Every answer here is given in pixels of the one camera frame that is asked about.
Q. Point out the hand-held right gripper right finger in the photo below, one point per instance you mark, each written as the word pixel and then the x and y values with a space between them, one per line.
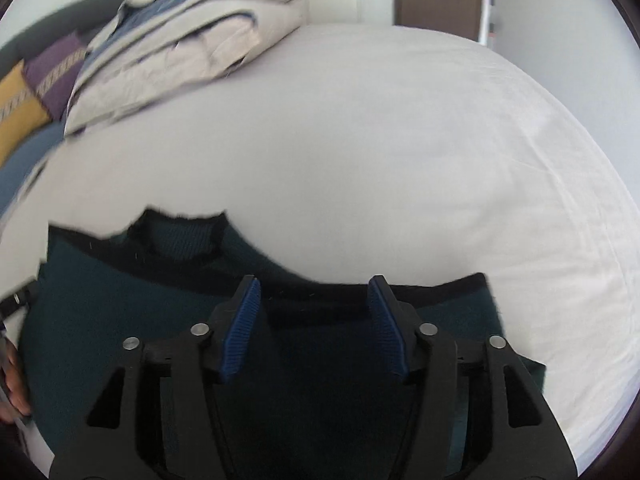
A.
pixel 387 330

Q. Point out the yellow patterned pillow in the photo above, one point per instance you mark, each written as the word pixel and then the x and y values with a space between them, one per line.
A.
pixel 17 110

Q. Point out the blue pillow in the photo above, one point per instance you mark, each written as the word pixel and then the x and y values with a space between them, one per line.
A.
pixel 25 160

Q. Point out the bed with white sheet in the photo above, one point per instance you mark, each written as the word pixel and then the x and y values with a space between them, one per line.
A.
pixel 375 135

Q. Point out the dark green sweater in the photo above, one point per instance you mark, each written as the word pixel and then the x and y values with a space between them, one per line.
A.
pixel 125 310

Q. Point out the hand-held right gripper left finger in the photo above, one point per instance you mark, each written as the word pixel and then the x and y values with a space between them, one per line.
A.
pixel 242 330

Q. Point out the grey upholstered headboard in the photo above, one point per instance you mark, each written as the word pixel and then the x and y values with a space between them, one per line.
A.
pixel 65 17

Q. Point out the folded beige blue duvet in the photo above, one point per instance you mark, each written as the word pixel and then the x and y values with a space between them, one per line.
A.
pixel 190 45

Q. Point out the purple patterned pillow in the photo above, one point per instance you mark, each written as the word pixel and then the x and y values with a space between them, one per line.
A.
pixel 55 75

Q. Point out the person's left hand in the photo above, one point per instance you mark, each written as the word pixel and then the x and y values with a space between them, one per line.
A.
pixel 12 380

